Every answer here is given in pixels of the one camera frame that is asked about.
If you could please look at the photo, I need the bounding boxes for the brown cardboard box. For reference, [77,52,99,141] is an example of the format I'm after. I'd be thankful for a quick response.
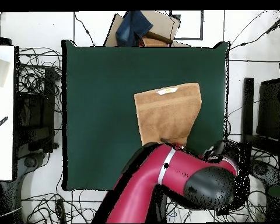
[103,10,191,47]

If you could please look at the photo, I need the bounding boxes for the tan terry towel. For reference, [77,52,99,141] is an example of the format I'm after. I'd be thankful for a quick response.
[133,82,203,148]

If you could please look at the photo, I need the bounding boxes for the black cable tangle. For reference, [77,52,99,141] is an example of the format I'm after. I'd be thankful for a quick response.
[17,46,63,113]
[223,100,280,223]
[165,200,225,223]
[20,189,108,224]

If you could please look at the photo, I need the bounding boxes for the blue denim jeans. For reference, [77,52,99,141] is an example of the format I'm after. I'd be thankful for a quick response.
[115,10,154,47]

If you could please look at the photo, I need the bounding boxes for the white side table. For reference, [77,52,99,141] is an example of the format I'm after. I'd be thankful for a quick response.
[0,45,16,181]

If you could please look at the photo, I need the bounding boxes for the black cable with connector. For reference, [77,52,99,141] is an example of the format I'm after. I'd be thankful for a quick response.
[230,10,280,50]

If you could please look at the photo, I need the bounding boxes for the black metal frame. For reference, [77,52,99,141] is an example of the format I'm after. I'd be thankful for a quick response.
[13,67,59,153]
[239,77,280,162]

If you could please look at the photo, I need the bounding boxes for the dark green table cloth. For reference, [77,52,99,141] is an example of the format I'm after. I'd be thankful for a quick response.
[61,39,230,192]

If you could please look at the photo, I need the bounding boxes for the black striped stick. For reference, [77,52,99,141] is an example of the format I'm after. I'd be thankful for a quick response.
[0,115,9,135]

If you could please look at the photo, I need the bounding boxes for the grey square frame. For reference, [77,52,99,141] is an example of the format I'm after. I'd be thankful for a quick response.
[170,10,204,41]

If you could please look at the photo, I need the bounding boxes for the thin black cable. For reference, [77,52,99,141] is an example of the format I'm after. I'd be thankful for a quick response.
[73,11,96,47]

